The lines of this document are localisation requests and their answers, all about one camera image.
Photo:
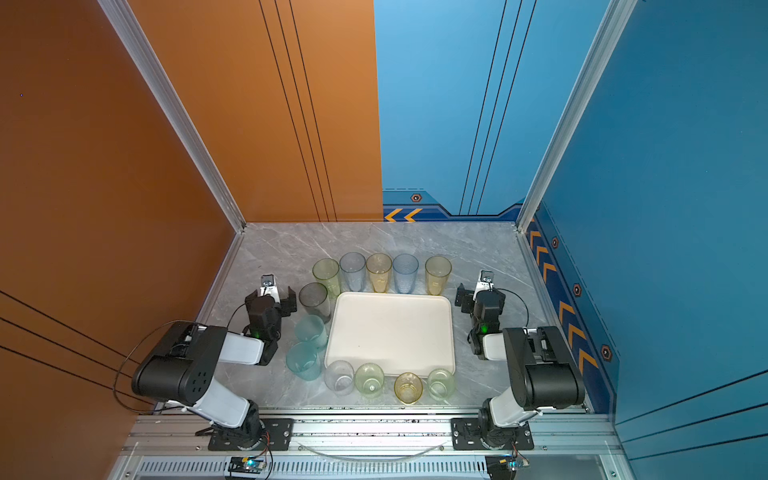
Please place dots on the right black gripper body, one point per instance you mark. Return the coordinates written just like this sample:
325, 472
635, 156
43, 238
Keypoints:
463, 300

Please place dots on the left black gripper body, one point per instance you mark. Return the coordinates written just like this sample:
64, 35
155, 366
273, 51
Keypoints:
288, 301

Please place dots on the short pale green glass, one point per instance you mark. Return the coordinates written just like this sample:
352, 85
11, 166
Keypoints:
441, 384

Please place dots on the clear short glass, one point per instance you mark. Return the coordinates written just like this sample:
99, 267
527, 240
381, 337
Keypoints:
339, 378

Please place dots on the short yellow glass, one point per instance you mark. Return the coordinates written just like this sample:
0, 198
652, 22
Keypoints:
408, 388

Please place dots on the short light green glass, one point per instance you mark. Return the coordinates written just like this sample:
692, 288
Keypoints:
369, 380

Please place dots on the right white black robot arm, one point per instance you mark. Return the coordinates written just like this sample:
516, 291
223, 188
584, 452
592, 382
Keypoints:
542, 373

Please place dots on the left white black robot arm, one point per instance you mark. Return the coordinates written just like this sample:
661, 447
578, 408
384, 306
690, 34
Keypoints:
180, 369

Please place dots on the white rectangular plastic tray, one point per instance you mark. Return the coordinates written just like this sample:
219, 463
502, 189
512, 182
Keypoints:
398, 332

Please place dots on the teal glass upper left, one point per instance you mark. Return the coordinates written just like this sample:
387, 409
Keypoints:
312, 329

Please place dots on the teal glass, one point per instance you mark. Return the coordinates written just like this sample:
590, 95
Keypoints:
312, 329
303, 361

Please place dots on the dark smoky grey glass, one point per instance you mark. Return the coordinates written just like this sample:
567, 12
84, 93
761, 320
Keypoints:
314, 298

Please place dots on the teal glass lower left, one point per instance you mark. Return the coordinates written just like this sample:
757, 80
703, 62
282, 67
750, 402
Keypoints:
303, 361

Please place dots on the tall amber glass back right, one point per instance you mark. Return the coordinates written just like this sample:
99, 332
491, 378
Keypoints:
438, 270

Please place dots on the tall green glass back row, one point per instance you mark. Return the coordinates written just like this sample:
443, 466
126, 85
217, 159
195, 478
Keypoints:
327, 272

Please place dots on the tall blue glass back row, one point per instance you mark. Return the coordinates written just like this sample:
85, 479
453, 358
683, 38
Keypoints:
405, 270

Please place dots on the tall grey-blue glass back row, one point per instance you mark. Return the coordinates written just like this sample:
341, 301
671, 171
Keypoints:
353, 270

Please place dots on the tall yellow glass back row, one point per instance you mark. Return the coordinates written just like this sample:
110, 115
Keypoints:
379, 267

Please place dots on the left green circuit board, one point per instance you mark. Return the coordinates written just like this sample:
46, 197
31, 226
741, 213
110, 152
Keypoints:
249, 467

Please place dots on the green circuit board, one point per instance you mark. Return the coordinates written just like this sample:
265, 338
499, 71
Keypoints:
505, 467
249, 467

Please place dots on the right green circuit board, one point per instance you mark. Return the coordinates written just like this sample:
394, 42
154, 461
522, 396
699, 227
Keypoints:
505, 467

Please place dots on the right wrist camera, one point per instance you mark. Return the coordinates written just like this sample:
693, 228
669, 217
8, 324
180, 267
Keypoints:
485, 281

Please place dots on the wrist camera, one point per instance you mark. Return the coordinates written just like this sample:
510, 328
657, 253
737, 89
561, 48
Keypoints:
268, 284
485, 281

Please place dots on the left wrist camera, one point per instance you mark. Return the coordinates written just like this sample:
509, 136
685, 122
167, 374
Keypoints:
268, 284

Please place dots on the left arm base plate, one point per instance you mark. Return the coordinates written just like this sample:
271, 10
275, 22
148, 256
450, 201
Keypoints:
274, 434

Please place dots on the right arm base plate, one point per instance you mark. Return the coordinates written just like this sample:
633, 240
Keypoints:
473, 434

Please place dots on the aluminium front rail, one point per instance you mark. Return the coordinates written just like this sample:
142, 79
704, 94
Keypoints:
405, 443

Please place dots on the left aluminium corner post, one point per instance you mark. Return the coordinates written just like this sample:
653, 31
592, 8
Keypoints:
127, 27

